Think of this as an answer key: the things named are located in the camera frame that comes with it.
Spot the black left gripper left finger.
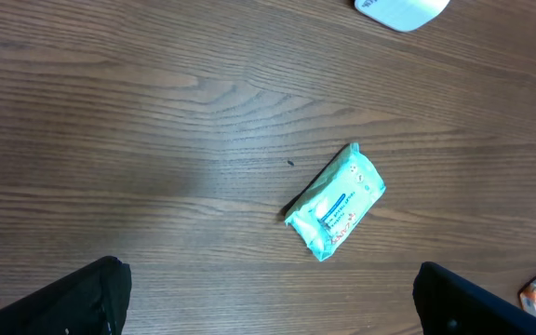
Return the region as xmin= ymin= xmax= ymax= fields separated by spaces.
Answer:
xmin=0 ymin=256 xmax=131 ymax=335

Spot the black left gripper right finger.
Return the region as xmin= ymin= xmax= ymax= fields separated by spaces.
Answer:
xmin=412 ymin=261 xmax=536 ymax=335

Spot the teal wet wipes pack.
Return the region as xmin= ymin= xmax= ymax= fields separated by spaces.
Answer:
xmin=284 ymin=142 xmax=386 ymax=261

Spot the white barcode scanner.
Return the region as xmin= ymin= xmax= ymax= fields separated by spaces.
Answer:
xmin=355 ymin=0 xmax=449 ymax=33

